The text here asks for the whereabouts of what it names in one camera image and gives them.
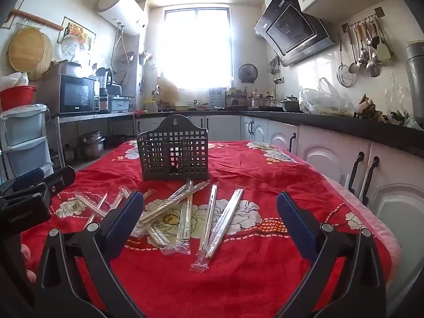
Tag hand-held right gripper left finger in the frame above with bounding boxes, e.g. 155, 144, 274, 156
35, 190, 146, 318

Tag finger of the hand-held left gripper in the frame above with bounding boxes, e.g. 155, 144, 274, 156
0, 168, 45, 194
41, 166, 77, 195

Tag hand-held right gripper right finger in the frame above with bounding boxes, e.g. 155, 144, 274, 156
276, 191, 388, 318

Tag pile of chopsticks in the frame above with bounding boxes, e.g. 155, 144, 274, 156
73, 179, 246, 274

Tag black plastic utensil basket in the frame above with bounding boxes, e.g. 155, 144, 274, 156
137, 114, 209, 182

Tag row of hanging utensils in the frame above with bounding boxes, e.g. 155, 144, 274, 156
346, 16, 395, 78

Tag person's left hand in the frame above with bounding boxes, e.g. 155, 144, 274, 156
20, 243, 38, 284

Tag plastic drawer tower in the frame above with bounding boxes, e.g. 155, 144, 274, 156
0, 103, 55, 186

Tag stacked steel pots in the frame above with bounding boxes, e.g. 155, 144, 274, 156
77, 131, 106, 160

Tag red floral tablecloth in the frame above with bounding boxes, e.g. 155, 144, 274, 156
20, 139, 393, 318

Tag grey metal shelf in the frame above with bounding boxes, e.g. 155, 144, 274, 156
50, 111, 136, 169

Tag white base cabinets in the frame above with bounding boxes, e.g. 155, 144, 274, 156
134, 114, 424, 305

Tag red plastic basin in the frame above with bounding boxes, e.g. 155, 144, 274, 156
0, 85, 37, 111

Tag black microwave oven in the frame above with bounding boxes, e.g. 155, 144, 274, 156
59, 74, 100, 114

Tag grey plastic bin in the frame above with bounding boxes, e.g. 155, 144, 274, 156
108, 94, 136, 113

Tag white plastic bag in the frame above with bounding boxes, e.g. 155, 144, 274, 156
0, 72, 30, 88

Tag black blender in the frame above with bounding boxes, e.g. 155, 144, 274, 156
97, 67, 114, 111

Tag cardboard box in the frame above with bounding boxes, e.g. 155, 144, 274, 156
43, 60, 82, 77

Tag dark cooking pot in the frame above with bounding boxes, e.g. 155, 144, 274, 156
280, 95, 300, 112

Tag bamboo sieve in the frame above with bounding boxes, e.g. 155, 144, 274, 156
8, 26, 54, 81

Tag clear plastic food bag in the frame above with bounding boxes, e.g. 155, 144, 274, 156
299, 77, 355, 117

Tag steel stock pot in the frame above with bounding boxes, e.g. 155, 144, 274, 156
248, 94, 275, 109

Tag wooden cutting board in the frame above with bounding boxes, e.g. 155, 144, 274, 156
156, 76, 179, 107

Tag ginger roots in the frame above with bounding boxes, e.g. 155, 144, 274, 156
356, 93, 386, 120

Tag pale knife holder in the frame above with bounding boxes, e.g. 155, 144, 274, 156
209, 88, 226, 107

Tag wooden rolling pin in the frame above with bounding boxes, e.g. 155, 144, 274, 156
8, 9, 64, 31

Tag hanging tools beside stove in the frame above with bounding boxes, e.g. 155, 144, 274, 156
268, 56, 282, 85

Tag plastic bag with greens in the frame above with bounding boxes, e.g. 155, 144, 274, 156
386, 73, 424, 130

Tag white water heater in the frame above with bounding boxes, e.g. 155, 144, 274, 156
93, 0, 149, 36

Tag grey cylinder container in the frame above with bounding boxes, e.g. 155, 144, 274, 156
406, 40, 424, 130

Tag bright kitchen window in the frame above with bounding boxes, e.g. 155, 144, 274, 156
159, 5, 234, 91

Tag black range hood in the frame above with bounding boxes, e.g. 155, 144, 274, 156
254, 0, 336, 67

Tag black wire spice rack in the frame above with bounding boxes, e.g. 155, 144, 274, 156
225, 86, 249, 108

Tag fruit wall picture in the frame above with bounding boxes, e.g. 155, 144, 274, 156
56, 16, 97, 52

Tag white wall holder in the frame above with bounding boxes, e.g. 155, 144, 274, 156
139, 50, 156, 67

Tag wire skimmer strainer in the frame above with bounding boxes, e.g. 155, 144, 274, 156
336, 33, 358, 88

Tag black round wall fan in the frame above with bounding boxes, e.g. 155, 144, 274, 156
238, 64, 259, 83

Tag wall utensil rail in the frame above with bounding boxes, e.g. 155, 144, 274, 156
342, 7, 385, 34

